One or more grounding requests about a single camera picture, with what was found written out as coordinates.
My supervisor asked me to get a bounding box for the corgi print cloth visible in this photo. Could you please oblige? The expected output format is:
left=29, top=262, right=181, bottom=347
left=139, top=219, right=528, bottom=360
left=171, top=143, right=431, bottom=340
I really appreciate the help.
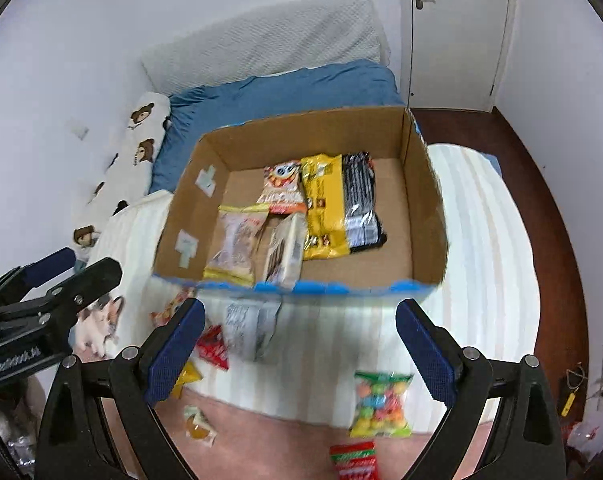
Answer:
left=74, top=294, right=124, bottom=359

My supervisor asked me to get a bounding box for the colourful candy ball bag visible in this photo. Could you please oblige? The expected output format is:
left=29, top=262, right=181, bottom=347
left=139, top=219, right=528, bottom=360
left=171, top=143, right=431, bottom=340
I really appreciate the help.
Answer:
left=349, top=370, right=413, bottom=438

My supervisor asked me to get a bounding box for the blue bed sheet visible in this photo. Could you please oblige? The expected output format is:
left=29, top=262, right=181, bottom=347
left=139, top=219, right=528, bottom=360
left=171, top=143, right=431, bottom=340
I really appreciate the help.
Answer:
left=149, top=60, right=403, bottom=193

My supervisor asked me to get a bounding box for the beige Franzzi cookie pack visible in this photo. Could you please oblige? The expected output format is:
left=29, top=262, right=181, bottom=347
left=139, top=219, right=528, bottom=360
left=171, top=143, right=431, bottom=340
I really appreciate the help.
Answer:
left=262, top=212, right=307, bottom=290

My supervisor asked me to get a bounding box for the small yellow snack bag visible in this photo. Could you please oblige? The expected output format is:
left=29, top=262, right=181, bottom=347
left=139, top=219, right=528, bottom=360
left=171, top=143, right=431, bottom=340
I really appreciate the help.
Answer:
left=170, top=361, right=202, bottom=399

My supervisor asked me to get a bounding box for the white bear print pillow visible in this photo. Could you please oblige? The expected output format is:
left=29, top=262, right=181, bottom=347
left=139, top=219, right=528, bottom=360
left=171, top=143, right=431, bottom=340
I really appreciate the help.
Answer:
left=72, top=92, right=171, bottom=263

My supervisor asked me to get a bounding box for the clear yellow-edged snack bag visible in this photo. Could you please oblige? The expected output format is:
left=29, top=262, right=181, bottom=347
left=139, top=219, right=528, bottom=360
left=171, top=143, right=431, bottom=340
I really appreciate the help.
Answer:
left=204, top=204, right=270, bottom=287

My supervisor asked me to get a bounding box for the orange jelly cup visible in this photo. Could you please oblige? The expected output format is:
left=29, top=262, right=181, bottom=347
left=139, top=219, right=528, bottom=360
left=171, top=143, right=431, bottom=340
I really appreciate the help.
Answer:
left=183, top=405, right=218, bottom=446

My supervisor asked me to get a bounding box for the cardboard box blue outside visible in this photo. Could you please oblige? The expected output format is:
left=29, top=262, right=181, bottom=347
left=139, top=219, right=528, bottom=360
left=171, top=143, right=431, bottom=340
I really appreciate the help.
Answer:
left=154, top=106, right=449, bottom=296

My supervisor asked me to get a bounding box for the white door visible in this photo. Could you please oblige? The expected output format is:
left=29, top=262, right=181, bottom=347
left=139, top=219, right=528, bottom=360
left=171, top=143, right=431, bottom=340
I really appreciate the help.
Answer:
left=410, top=0, right=509, bottom=110

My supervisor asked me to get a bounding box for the small red snack packet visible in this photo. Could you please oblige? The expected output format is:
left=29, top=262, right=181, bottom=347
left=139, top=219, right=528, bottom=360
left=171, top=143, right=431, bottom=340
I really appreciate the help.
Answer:
left=196, top=325, right=230, bottom=370

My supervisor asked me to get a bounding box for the white wall switch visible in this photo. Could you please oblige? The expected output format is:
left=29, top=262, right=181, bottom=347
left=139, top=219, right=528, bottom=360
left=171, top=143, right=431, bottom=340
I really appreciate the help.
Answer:
left=67, top=119, right=90, bottom=140

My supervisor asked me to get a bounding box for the black snack bag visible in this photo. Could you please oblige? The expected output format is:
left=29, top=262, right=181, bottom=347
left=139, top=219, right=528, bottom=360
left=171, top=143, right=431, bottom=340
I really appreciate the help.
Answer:
left=341, top=152, right=387, bottom=252

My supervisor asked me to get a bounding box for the grey quilted headboard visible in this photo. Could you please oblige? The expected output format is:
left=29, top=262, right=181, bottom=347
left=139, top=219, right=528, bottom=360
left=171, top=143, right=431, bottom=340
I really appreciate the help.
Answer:
left=141, top=0, right=390, bottom=94

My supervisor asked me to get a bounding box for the red green snack pack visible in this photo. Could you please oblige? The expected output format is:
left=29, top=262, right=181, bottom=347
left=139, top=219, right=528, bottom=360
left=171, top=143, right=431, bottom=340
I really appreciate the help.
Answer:
left=330, top=441, right=381, bottom=480

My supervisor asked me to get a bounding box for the orange panda snack bag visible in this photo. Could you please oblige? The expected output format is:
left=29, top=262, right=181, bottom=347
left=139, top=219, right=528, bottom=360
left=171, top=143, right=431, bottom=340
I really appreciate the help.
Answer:
left=149, top=287, right=195, bottom=328
left=258, top=160, right=307, bottom=214

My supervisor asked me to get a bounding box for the white printed snack packet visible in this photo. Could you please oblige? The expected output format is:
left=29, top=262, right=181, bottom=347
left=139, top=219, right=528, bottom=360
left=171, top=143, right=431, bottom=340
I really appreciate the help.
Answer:
left=222, top=298, right=280, bottom=362

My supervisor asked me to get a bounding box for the cream striped blanket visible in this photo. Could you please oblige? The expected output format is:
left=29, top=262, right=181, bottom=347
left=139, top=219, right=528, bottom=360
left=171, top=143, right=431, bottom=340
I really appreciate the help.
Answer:
left=91, top=144, right=541, bottom=428

